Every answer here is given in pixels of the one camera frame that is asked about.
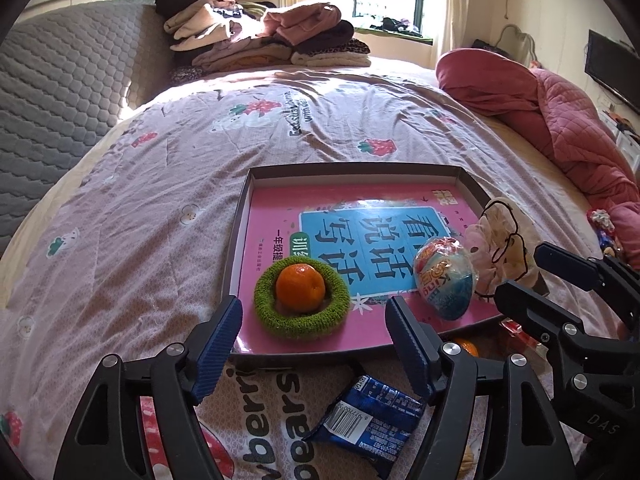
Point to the pink quilted blanket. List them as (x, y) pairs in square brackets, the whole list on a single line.
[(559, 120)]

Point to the white plush pouch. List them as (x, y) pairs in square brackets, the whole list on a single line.
[(501, 245)]

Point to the dark cardboard box tray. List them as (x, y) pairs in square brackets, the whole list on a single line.
[(350, 259)]

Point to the strawberry print quilt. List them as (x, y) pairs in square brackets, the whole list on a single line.
[(126, 254)]

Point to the black flat television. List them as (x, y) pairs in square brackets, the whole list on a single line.
[(614, 67)]

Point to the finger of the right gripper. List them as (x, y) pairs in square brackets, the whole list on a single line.
[(601, 369), (612, 280)]

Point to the grey quilted headboard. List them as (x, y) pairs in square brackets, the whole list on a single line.
[(67, 77)]

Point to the blue egg toy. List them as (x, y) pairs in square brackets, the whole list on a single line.
[(445, 277)]

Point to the orange mandarin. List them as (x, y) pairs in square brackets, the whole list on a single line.
[(300, 289), (468, 346)]

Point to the pile of folded clothes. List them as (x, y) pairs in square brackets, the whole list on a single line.
[(221, 36)]

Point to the cream curtain right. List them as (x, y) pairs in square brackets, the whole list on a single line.
[(451, 17)]

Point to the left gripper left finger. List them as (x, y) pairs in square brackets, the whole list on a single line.
[(105, 439)]

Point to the blue snack packet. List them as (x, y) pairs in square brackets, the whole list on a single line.
[(370, 419)]

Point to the red white egg toy wrapper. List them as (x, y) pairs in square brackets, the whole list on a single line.
[(517, 340)]

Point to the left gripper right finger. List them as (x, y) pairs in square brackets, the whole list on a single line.
[(523, 438)]

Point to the white drawer cabinet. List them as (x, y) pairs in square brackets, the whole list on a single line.
[(626, 139)]

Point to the small colourful doll toy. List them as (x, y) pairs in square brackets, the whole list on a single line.
[(603, 226)]

